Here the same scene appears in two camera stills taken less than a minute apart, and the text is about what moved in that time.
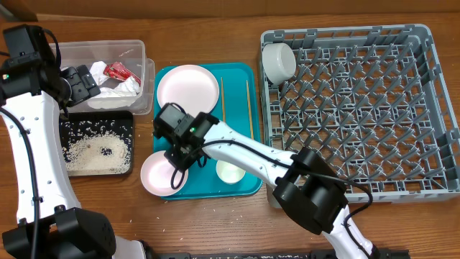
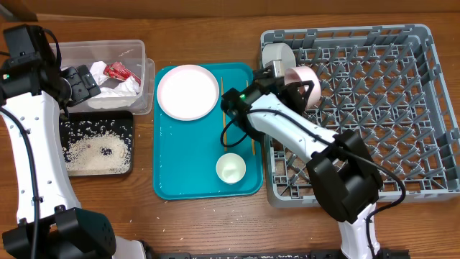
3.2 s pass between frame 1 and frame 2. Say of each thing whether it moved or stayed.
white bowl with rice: stayed
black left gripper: stayed
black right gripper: moved
